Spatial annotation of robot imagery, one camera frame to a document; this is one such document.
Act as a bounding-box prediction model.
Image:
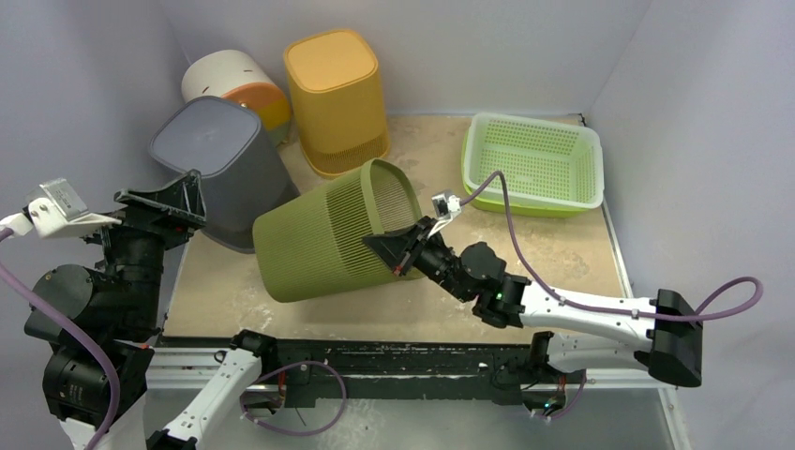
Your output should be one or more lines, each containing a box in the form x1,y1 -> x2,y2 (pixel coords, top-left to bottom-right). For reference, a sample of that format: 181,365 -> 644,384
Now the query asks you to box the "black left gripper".
73,167 -> 206,329

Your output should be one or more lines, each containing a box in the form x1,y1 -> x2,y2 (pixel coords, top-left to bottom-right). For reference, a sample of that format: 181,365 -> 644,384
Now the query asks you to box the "grey mesh basket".
148,96 -> 300,254

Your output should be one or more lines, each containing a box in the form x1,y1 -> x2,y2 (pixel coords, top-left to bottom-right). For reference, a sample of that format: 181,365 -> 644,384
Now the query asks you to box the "olive green mesh basket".
252,158 -> 422,303

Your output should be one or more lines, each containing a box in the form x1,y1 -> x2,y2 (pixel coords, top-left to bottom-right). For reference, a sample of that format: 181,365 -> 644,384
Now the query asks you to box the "white mesh tray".
461,112 -> 605,218

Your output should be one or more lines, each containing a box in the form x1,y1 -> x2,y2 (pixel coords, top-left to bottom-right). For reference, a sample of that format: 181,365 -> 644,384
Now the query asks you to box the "orange mesh basket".
283,29 -> 390,178

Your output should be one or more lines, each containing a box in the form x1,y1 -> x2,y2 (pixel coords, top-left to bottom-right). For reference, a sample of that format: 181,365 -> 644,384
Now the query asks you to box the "lime green tray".
462,133 -> 604,218

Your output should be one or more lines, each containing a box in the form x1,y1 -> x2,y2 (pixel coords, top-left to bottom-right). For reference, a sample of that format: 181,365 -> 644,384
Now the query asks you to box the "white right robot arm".
362,217 -> 703,387

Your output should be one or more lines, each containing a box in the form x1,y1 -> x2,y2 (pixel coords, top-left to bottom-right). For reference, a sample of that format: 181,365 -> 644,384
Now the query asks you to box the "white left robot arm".
22,170 -> 279,449

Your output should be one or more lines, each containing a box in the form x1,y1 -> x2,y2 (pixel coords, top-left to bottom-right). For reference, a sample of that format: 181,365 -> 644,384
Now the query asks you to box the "round pastel drawer cabinet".
181,50 -> 292,146

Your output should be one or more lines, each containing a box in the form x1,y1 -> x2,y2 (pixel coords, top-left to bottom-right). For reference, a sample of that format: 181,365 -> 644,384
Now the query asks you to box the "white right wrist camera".
429,189 -> 462,236

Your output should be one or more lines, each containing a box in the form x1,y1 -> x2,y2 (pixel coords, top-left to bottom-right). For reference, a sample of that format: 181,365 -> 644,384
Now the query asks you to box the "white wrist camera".
429,189 -> 462,236
1,178 -> 122,239

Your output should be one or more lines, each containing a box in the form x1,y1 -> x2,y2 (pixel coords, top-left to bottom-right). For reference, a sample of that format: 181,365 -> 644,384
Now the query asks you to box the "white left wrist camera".
1,178 -> 122,239

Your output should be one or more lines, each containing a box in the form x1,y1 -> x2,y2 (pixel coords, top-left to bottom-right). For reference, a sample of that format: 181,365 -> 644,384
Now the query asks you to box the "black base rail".
218,338 -> 588,409

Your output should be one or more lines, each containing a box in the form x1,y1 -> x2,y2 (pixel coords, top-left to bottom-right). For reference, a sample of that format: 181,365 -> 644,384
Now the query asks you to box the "aluminium frame rail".
146,348 -> 664,389

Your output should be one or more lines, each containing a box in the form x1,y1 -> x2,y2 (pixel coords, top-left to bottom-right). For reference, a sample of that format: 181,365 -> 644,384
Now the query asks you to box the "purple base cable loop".
238,361 -> 348,437

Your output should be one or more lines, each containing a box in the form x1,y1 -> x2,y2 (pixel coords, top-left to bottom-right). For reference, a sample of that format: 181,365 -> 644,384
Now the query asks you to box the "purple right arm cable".
457,171 -> 764,323

